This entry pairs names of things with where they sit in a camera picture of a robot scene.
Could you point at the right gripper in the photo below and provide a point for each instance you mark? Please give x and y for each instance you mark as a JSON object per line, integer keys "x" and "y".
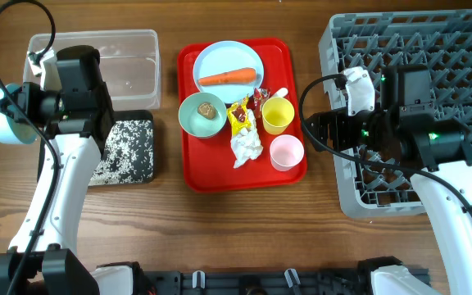
{"x": 338, "y": 120}

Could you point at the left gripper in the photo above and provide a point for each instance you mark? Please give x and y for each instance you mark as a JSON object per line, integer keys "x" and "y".
{"x": 24, "y": 111}

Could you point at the red snack wrapper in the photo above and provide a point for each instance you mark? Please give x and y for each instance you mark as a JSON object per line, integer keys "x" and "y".
{"x": 260, "y": 96}

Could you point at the white tissue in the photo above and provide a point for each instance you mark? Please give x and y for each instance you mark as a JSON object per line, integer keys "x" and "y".
{"x": 246, "y": 145}

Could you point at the yellow snack wrapper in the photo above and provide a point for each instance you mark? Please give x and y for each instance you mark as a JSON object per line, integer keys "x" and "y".
{"x": 237, "y": 116}

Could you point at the orange carrot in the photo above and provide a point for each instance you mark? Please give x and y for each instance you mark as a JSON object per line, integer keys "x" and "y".
{"x": 240, "y": 76}

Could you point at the brown food lump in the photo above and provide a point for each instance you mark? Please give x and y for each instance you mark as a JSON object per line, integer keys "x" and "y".
{"x": 207, "y": 110}

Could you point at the green bowl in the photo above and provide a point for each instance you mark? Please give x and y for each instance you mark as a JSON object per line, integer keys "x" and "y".
{"x": 197, "y": 125}

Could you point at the blue bowl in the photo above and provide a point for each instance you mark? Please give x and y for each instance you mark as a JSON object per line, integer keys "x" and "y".
{"x": 12, "y": 132}

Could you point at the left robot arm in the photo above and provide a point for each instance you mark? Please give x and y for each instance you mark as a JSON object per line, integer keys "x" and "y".
{"x": 71, "y": 111}

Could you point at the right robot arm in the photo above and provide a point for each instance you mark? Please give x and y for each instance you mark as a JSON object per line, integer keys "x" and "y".
{"x": 397, "y": 117}

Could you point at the grey dishwasher rack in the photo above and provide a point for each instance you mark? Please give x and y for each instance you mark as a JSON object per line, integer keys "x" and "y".
{"x": 441, "y": 40}

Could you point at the pink plastic cup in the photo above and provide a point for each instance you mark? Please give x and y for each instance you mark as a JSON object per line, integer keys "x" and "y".
{"x": 286, "y": 151}

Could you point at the yellow plastic cup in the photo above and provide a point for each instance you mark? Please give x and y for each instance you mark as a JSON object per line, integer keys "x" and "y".
{"x": 277, "y": 114}

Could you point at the white plastic spoon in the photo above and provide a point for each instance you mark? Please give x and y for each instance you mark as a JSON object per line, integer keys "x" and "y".
{"x": 281, "y": 93}

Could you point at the clear plastic bin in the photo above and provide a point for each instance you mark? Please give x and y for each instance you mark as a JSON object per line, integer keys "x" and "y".
{"x": 129, "y": 64}

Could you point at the red plastic tray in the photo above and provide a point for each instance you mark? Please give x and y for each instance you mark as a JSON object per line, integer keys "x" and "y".
{"x": 208, "y": 162}

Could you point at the light blue plate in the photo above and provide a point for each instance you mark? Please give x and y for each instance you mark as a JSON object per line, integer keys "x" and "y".
{"x": 226, "y": 56}

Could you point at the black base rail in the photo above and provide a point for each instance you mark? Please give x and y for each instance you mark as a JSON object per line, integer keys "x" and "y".
{"x": 394, "y": 279}

